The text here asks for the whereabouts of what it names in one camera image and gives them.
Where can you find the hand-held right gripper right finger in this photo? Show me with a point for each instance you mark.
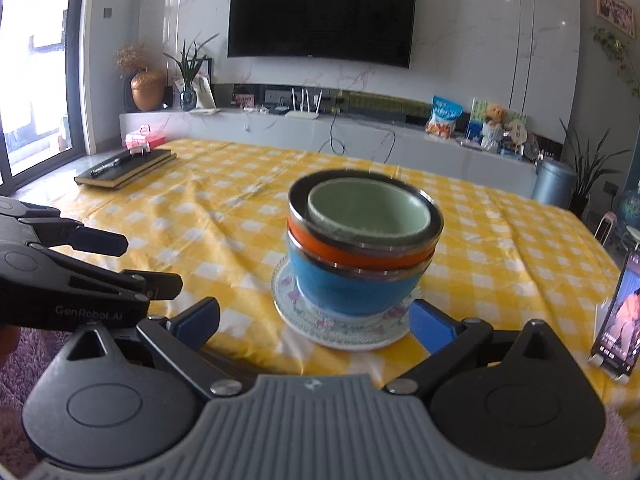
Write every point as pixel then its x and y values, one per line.
pixel 431 327

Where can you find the long-leaf potted plant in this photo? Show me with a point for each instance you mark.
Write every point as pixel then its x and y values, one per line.
pixel 585 175

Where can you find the blue water bottle with pump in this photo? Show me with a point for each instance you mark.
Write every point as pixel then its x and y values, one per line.
pixel 631 215

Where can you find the blue steel-lined bowl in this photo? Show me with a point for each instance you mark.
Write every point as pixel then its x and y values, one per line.
pixel 345 290

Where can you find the painted white plate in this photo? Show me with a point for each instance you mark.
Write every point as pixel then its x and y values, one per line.
pixel 350 344

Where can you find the pink storage box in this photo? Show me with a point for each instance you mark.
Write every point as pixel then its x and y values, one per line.
pixel 142 137

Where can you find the green ceramic bowl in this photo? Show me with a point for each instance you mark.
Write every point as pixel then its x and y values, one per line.
pixel 370 210

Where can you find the grey metal trash bin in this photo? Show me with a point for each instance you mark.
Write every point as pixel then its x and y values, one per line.
pixel 552 182

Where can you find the green painted canvas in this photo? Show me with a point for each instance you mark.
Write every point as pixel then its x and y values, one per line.
pixel 477 107

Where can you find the small white space heater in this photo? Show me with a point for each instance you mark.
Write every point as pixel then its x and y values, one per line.
pixel 606 217

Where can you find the small blue box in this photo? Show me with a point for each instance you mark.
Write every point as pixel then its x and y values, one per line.
pixel 511 150

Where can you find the purple shaggy rug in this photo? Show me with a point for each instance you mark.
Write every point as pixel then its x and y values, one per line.
pixel 30 360

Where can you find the white card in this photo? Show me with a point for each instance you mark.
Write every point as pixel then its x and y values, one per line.
pixel 205 92

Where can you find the framed wall photo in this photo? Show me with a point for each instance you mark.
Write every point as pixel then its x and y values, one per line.
pixel 615 7

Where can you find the gold vase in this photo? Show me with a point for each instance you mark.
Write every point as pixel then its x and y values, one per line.
pixel 147 91

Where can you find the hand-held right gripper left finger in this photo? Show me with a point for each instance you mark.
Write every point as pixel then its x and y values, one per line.
pixel 197 321

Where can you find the blue packet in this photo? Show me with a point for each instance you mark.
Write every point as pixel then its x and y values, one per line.
pixel 474 131

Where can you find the black pen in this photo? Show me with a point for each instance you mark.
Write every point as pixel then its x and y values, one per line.
pixel 112 165

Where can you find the wall socket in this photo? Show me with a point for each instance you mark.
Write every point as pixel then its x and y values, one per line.
pixel 610 188

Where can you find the white marble television cabinet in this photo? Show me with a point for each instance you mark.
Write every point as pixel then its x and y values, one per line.
pixel 280 132

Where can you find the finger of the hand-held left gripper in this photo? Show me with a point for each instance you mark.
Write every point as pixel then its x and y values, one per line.
pixel 100 242
pixel 160 286

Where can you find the paper sheet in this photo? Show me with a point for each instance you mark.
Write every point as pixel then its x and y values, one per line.
pixel 206 110

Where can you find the white router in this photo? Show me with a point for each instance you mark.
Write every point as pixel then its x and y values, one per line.
pixel 302 114

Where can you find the glass sliding door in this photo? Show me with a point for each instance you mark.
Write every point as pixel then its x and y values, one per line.
pixel 40 60

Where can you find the black wall television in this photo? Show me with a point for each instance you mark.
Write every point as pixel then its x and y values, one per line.
pixel 320 15

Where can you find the small pink photo frame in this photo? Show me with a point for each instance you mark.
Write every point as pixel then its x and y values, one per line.
pixel 244 100

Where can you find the orange steel-lined bowl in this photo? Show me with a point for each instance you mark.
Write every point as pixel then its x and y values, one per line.
pixel 345 255

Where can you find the dark brown notebook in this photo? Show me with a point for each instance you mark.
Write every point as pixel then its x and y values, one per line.
pixel 161 166

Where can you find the white round stool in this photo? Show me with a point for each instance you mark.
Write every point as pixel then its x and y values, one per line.
pixel 633 234

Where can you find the smartphone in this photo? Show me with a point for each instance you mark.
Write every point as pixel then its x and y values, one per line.
pixel 622 320

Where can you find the brown teddy bear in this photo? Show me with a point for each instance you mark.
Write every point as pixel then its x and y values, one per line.
pixel 495 115

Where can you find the silver clip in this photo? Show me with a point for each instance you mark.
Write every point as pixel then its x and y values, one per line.
pixel 139 151

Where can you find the dried flowers in dark vase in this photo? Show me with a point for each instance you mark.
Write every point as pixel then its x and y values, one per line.
pixel 131 57

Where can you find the clear glass plate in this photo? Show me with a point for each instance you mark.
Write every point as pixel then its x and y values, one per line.
pixel 300 306

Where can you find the green plant in blue vase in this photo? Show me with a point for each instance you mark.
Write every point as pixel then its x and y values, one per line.
pixel 189 97

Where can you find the round paper fan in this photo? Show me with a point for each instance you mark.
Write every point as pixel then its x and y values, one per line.
pixel 517 132

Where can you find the silver tablet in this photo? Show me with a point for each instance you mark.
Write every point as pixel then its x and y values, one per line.
pixel 471 143

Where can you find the hanging vine plant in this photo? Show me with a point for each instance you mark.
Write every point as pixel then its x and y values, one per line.
pixel 617 47

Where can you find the blue snack bag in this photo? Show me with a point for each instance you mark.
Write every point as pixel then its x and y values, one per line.
pixel 444 117

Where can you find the black notebook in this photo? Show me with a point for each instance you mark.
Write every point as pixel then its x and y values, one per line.
pixel 150 158

